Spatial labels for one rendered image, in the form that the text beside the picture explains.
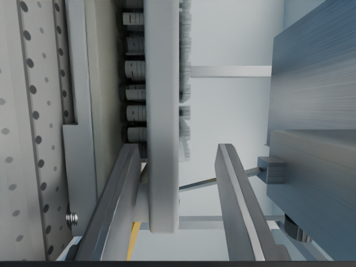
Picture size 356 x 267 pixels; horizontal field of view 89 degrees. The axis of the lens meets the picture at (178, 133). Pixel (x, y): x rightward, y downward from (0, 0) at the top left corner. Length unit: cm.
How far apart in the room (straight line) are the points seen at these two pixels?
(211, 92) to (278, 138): 324
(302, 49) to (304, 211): 47
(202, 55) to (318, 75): 312
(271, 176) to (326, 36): 39
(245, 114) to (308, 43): 308
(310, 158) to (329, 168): 2
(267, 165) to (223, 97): 330
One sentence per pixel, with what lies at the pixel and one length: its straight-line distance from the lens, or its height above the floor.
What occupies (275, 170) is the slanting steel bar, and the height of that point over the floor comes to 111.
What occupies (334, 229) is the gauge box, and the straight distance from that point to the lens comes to 23.
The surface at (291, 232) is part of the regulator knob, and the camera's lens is 29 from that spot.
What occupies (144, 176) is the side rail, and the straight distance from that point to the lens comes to 25.
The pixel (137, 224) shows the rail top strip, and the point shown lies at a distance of 17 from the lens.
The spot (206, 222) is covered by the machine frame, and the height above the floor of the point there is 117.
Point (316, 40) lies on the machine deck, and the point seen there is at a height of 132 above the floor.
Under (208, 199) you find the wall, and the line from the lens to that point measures 386.
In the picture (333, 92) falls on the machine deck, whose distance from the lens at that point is 52.
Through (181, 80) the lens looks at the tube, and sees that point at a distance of 17.
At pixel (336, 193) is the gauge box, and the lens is 22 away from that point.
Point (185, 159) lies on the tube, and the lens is 15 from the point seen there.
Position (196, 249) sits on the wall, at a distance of 440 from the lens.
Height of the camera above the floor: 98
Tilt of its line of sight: 1 degrees up
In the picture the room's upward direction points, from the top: 90 degrees clockwise
